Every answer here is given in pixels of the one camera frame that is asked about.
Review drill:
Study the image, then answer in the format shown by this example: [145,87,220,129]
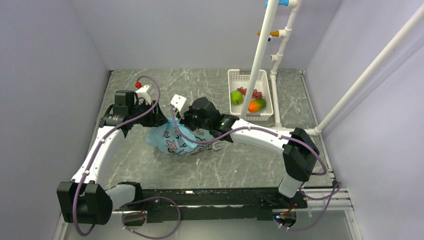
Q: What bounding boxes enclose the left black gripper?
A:
[129,100,169,128]

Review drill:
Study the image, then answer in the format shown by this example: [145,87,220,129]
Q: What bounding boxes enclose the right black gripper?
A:
[176,104,212,132]

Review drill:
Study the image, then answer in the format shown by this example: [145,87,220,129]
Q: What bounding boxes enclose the light blue cartoon plastic bag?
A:
[146,117,213,155]

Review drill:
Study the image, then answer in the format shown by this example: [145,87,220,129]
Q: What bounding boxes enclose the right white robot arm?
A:
[170,94,321,208]

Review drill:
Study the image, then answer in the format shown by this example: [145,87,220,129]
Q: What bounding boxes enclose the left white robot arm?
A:
[56,90,168,225]

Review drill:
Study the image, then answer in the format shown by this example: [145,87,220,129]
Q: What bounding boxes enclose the green fake fruit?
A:
[230,90,244,105]

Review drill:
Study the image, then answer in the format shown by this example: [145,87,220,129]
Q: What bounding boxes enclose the orange green fake mango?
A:
[248,98,267,113]

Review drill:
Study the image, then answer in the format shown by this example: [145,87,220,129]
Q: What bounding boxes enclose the red fake grapes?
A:
[237,86,264,100]

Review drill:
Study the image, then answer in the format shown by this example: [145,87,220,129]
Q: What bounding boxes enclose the silver open-end wrench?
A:
[208,142,222,152]

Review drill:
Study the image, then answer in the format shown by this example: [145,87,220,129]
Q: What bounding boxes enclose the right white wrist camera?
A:
[170,94,190,114]

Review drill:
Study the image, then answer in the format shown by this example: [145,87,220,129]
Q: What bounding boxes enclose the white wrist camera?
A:
[135,82,154,105]
[170,94,190,114]

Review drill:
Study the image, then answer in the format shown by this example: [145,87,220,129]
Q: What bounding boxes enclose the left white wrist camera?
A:
[135,82,154,105]

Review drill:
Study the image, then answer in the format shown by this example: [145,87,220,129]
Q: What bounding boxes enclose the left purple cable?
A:
[72,75,182,240]

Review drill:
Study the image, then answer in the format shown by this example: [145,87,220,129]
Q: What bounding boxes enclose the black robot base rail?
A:
[119,187,308,223]

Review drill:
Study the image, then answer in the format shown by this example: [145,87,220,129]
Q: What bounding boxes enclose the white PVC pipe frame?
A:
[239,0,424,137]

